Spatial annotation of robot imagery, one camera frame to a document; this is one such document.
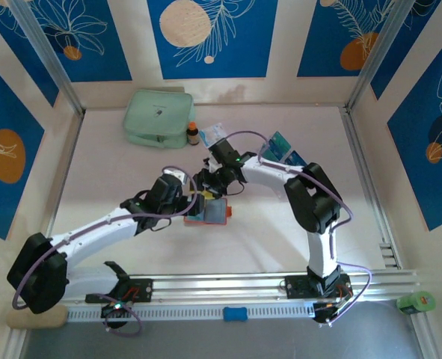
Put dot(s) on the blue credit card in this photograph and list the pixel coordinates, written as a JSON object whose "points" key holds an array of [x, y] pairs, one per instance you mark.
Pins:
{"points": [[216, 210], [196, 218]]}

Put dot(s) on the orange card holder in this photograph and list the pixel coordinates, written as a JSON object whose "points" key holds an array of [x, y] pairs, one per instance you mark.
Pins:
{"points": [[229, 213]]}

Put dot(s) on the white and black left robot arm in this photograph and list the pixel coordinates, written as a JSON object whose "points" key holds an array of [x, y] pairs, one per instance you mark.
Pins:
{"points": [[37, 275]]}

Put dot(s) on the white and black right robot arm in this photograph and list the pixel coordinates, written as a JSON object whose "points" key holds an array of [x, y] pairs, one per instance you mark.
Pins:
{"points": [[314, 200]]}

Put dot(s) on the white and blue sachet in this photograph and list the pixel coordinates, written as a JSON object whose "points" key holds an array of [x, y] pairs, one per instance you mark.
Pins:
{"points": [[211, 132]]}

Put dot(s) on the brown bottle orange cap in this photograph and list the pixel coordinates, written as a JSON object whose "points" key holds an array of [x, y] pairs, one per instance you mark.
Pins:
{"points": [[193, 135]]}

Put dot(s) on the mint green zip pouch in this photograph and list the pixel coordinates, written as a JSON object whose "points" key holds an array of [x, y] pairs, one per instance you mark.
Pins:
{"points": [[157, 114]]}

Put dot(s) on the blue bone-shaped clip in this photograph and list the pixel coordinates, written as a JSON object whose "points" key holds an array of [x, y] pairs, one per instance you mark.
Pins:
{"points": [[235, 314]]}

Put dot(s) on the black controller board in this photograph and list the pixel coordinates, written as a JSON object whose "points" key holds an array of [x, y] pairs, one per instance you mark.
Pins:
{"points": [[114, 308], [329, 310]]}

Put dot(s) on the beige foam block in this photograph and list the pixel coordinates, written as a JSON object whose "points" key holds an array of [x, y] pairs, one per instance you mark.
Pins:
{"points": [[45, 321]]}

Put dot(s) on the green tape roll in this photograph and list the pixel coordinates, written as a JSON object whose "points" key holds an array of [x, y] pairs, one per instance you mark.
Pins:
{"points": [[415, 302]]}

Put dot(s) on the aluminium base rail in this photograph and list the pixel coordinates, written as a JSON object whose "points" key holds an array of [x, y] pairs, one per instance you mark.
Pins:
{"points": [[220, 284]]}

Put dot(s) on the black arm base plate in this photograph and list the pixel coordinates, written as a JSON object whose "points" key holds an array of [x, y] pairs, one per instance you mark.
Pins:
{"points": [[142, 289], [299, 286]]}

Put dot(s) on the aluminium table edge rail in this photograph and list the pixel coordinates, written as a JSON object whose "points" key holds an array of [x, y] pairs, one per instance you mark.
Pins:
{"points": [[367, 168], [68, 161]]}

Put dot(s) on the aluminium frame post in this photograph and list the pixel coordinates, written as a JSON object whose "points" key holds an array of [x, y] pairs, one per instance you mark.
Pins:
{"points": [[381, 56], [45, 56]]}

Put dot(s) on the small slotted aluminium bracket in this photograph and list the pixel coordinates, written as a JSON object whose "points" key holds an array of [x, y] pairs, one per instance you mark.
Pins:
{"points": [[389, 256]]}

